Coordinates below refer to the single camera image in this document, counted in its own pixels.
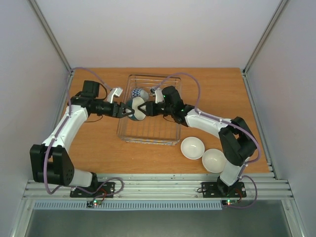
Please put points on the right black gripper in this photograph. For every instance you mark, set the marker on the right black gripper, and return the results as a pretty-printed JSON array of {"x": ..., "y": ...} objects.
[{"x": 150, "y": 108}]

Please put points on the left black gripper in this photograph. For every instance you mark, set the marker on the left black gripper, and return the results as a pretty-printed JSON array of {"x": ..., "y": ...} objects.
[{"x": 119, "y": 114}]

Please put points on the white bowl black outside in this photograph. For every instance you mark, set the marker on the white bowl black outside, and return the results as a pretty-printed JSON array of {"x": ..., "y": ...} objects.
[{"x": 134, "y": 103}]

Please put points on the red patterned bowl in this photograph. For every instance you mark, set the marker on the red patterned bowl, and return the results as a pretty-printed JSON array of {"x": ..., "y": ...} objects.
[{"x": 139, "y": 92}]

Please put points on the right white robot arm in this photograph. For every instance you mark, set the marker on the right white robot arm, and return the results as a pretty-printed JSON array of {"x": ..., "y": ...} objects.
[{"x": 237, "y": 140}]

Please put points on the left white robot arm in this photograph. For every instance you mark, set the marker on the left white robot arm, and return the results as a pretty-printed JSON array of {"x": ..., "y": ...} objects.
[{"x": 50, "y": 161}]

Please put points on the white bowl left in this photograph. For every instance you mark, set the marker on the white bowl left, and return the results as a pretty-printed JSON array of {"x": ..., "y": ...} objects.
[{"x": 192, "y": 148}]

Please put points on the white bowl front right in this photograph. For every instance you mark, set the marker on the white bowl front right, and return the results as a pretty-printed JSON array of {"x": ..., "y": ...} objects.
[{"x": 214, "y": 161}]

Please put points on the left circuit board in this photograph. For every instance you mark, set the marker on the left circuit board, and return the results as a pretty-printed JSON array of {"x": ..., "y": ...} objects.
[{"x": 93, "y": 204}]

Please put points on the circuit board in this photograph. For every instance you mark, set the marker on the circuit board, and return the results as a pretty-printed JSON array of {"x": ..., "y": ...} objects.
[
  {"x": 93, "y": 204},
  {"x": 230, "y": 202}
]

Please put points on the right circuit board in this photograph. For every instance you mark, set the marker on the right circuit board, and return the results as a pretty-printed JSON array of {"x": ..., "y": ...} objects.
[{"x": 230, "y": 202}]

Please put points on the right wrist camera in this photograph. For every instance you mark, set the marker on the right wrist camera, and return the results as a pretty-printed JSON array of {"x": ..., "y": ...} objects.
[{"x": 158, "y": 95}]

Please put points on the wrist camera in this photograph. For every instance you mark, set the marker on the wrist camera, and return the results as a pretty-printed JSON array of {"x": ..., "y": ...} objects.
[
  {"x": 158, "y": 95},
  {"x": 115, "y": 92}
]

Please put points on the metal wire dish rack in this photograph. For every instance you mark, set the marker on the metal wire dish rack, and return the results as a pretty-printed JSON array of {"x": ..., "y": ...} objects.
[{"x": 152, "y": 130}]

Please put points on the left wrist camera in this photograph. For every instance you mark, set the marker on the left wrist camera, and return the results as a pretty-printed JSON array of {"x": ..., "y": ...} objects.
[{"x": 115, "y": 92}]

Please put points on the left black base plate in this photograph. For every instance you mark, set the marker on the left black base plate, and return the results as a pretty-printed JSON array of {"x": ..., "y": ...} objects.
[{"x": 91, "y": 192}]

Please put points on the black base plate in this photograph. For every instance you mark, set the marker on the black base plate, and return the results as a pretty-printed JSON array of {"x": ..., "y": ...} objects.
[
  {"x": 91, "y": 192},
  {"x": 216, "y": 190}
]

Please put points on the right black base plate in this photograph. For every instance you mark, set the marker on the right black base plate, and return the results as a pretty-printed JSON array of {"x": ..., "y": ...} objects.
[{"x": 216, "y": 190}]

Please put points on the aluminium rail frame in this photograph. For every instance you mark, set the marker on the aluminium rail frame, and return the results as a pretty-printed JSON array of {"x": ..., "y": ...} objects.
[{"x": 263, "y": 186}]

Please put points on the grey slotted cable duct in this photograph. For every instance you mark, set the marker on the grey slotted cable duct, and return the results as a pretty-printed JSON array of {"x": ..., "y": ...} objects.
[{"x": 130, "y": 205}]

